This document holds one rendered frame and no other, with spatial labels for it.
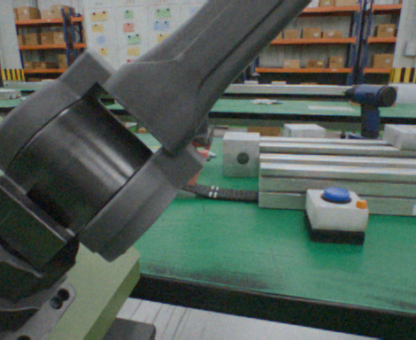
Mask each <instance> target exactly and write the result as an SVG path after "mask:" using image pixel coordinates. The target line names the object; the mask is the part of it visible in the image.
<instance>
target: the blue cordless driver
mask: <svg viewBox="0 0 416 340"><path fill-rule="evenodd" d="M342 93H343V94H345V96H346V97H348V98H349V100H350V101H351V102H352V103H353V104H360V107H361V108H360V116H361V117H362V120H361V133H359V134H349V136H348V139H356V140H383V138H380V137H378V130H379V129H380V112H381V111H380V110H379V107H383V108H389V107H390V106H392V105H393V104H394V103H395V102H396V100H397V91H396V89H395V88H393V87H389V86H379V85H365V84H363V85H355V86H352V87H351V89H346V91H345V92H342Z"/></svg>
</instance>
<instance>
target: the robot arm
mask: <svg viewBox="0 0 416 340"><path fill-rule="evenodd" d="M312 1H313V0H205V1H204V2H203V3H202V4H201V5H200V6H199V7H198V8H197V9H196V10H195V11H194V13H192V15H191V16H190V17H189V18H188V19H186V20H185V21H184V22H183V23H182V24H181V25H180V26H179V27H177V28H176V29H175V30H174V31H173V32H172V33H171V34H170V35H169V36H168V37H166V38H165V39H163V41H161V42H159V43H158V44H157V45H155V46H154V47H153V48H151V49H150V50H148V51H147V52H145V53H144V54H142V55H141V56H140V57H138V58H136V59H134V60H133V61H131V62H130V63H127V64H125V65H122V66H121V67H120V68H119V70H115V68H114V67H112V65H111V64H109V63H108V61H107V60H104V58H103V57H102V56H101V55H100V54H99V53H98V52H97V51H96V50H85V51H84V52H83V53H82V54H81V55H80V56H79V57H78V58H77V59H76V60H75V61H74V62H73V63H72V64H71V65H70V66H69V68H67V69H66V71H65V72H63V74H62V75H60V76H59V78H58V79H56V80H54V81H52V82H50V83H47V84H46V85H44V86H43V87H41V88H39V89H38V90H36V91H35V92H34V93H32V94H31V95H29V97H26V99H25V100H23V101H22V102H20V103H19V104H18V105H17V106H16V107H15V108H14V109H12V111H11V112H9V114H8V115H7V116H5V118H4V119H3V120H2V122H1V123H0V169H1V170H2V172H4V174H2V175H0V340H44V338H46V336H47V335H48V334H49V333H50V332H51V330H52V329H53V327H54V326H55V325H56V323H57V322H58V321H59V319H60V318H61V317H62V315H63V314H64V313H65V311H66V309H68V306H69V305H71V304H72V302H73V301H74V300H75V296H76V292H75V289H74V286H73V285H71V283H70V282H68V281H67V280H66V279H67V274H66V273H67V272H68V271H69V270H70V268H72V267H73V265H76V262H77V261H76V256H77V253H78V250H79V249H80V243H81V244H83V245H84V246H85V247H86V248H88V249H89V250H90V251H92V252H93V253H95V252H97V254H99V255H101V257H102V258H104V259H105V260H106V261H107V262H108V263H111V262H113V261H114V260H115V259H117V258H118V257H119V256H121V255H122V254H123V253H124V252H126V251H127V250H128V249H129V248H130V247H131V246H132V245H133V244H134V243H135V242H136V241H137V240H138V239H139V238H140V237H141V236H142V235H143V234H144V233H145V232H146V231H147V230H148V229H149V228H150V226H151V225H152V224H154V222H155V221H156V220H158V217H160V216H161V213H163V212H164V211H165V209H166V208H167V207H168V206H169V205H170V203H172V202H173V201H172V200H173V199H174V198H175V197H176V195H177V194H178V192H179V191H180V190H181V189H182V188H183V187H184V186H185V185H186V184H190V185H195V184H196V180H197V178H198V175H199V173H200V172H201V170H202V168H203V167H204V165H205V163H206V156H207V154H208V153H209V150H210V147H211V146H212V143H213V137H212V129H211V128H208V114H209V112H210V110H211V109H212V108H213V106H214V105H215V104H216V103H217V101H218V100H219V98H220V97H221V95H222V94H223V93H224V92H225V90H227V88H228V87H229V86H230V84H231V83H233V81H234V80H236V78H237V77H238V76H240V73H242V72H243V70H244V69H246V68H247V66H249V65H250V63H251V62H253V61H254V59H255V58H257V57H258V55H260V54H261V52H262V51H264V50H265V49H266V48H267V47H268V46H269V44H271V43H272V42H273V41H274V40H275V39H276V37H277V36H278V35H279V34H280V33H281V32H282V31H283V30H284V29H285V28H286V27H287V26H288V25H289V24H290V23H291V22H292V21H293V20H294V19H295V18H296V17H297V16H298V15H299V14H300V13H301V12H302V11H303V10H304V9H305V8H307V6H308V5H309V4H311V2H312ZM105 92H108V93H109V94H110V95H111V96H112V97H113V98H114V99H115V100H116V101H117V102H118V103H119V104H120V105H121V106H122V107H123V108H124V109H125V110H126V111H128V113H130V114H131V115H132V117H134V118H135V120H137V121H138V122H139V124H141V125H142V126H143V128H145V129H146V130H147V131H149V132H150V134H151V135H153V137H154V138H155V139H157V140H158V142H159V143H161V145H162V146H161V147H160V148H159V149H158V150H157V151H156V152H155V153H154V154H153V151H152V150H150V148H149V147H148V146H146V144H145V143H143V141H141V140H140V139H139V138H138V137H137V136H136V135H135V134H134V133H133V132H132V131H131V130H130V129H129V128H128V127H126V126H125V124H123V123H122V122H121V120H119V119H118V117H116V116H115V115H114V113H112V112H111V111H110V110H108V109H107V107H106V106H104V104H103V103H101V102H100V100H99V99H100V97H101V96H103V95H104V93H105ZM197 147H203V148H204V150H198V149H197ZM151 154H153V155H152V156H151ZM150 156H151V157H150ZM148 158H149V159H148ZM147 159H148V160H147ZM146 160H147V161H146ZM145 161H146V162H145ZM144 162H145V163H144ZM143 163H144V164H143ZM84 225H85V226H84ZM83 226H84V227H83ZM80 229H81V230H80Z"/></svg>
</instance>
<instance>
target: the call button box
mask: <svg viewBox="0 0 416 340"><path fill-rule="evenodd" d="M323 193H324V190H312V189H309V190H307V191H306V205H305V209H306V210H305V212H304V222H305V224H306V228H307V231H308V233H309V235H310V239H311V242H323V243H340V244H361V245H362V244H364V242H365V237H366V233H365V232H366V224H367V219H368V214H369V210H368V209H367V208H366V209H360V208H357V207H356V202H357V201H358V200H359V197H358V196H357V195H356V194H355V193H354V192H352V191H349V193H350V198H349V199H348V200H345V201H335V200H332V199H329V198H327V197H324V195H323Z"/></svg>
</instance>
